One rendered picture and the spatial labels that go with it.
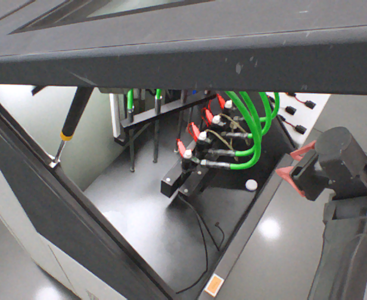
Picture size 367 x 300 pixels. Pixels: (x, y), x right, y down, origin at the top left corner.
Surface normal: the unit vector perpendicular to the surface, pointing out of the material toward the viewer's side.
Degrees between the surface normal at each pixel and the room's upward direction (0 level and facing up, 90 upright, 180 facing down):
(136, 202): 0
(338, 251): 52
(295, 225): 0
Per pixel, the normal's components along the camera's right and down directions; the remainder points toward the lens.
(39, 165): 0.64, -0.10
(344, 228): -0.56, -0.79
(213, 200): 0.10, -0.59
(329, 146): -0.65, -0.64
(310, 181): 0.45, 0.10
